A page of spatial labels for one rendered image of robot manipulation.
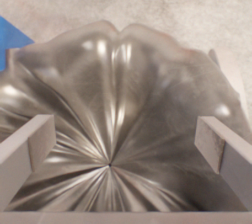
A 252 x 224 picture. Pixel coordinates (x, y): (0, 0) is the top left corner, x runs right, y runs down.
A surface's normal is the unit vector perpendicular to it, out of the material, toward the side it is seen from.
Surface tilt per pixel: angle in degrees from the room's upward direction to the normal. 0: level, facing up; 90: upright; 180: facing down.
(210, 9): 0
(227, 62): 39
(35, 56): 7
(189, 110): 47
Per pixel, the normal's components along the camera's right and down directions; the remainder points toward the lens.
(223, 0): -0.10, -0.15
